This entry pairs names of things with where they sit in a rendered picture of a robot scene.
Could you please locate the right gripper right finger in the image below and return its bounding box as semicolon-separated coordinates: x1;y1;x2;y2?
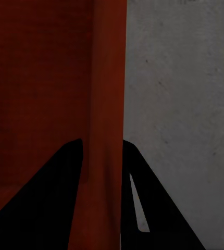
120;139;206;250

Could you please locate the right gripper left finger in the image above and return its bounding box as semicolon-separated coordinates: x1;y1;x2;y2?
0;139;83;250

